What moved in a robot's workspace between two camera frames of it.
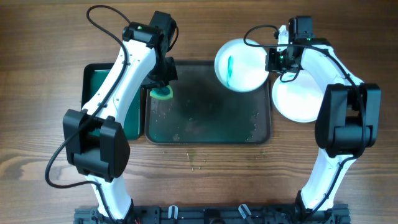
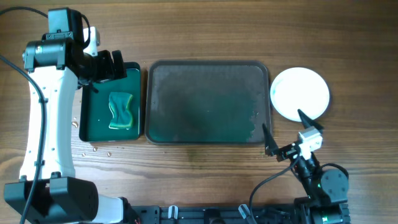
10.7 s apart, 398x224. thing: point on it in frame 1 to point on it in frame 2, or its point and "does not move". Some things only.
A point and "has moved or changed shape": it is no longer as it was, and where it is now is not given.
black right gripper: x=272 y=62 to x=286 y=150
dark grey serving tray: x=203 y=111 does not move
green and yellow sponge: x=165 y=93 has moved or changed shape
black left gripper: x=160 y=83 to x=116 y=66
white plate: x=240 y=67 to x=301 y=89
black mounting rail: x=214 y=214 does not move
